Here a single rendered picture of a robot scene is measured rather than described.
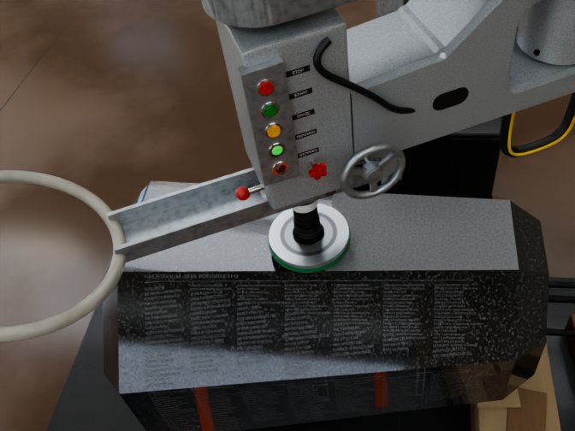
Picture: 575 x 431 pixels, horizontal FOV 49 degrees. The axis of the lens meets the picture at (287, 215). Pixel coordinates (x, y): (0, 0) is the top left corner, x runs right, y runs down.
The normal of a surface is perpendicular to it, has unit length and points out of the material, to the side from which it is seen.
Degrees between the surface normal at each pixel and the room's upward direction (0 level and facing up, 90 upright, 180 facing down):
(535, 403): 0
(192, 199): 90
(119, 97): 0
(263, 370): 45
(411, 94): 90
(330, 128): 90
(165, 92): 0
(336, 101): 90
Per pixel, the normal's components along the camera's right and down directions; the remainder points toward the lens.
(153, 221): -0.10, -0.66
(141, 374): -0.14, 0.07
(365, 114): 0.32, 0.69
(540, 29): -0.71, 0.58
